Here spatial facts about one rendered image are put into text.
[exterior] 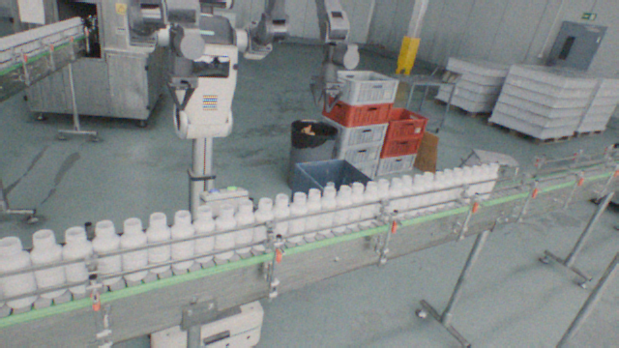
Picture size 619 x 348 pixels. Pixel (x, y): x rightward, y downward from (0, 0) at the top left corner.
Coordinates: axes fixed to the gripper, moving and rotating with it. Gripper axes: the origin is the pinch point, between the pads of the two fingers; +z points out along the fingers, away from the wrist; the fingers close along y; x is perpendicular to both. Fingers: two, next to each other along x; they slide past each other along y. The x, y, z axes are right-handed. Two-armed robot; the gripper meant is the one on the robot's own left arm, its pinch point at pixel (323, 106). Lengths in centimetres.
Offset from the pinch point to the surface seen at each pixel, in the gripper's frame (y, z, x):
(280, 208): -15.0, 26.9, 20.2
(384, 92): 165, 38, -183
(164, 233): -16, 28, 53
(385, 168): 175, 130, -221
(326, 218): -16.0, 33.7, 2.5
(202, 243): -16, 33, 44
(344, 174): 43, 52, -51
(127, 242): -17, 28, 62
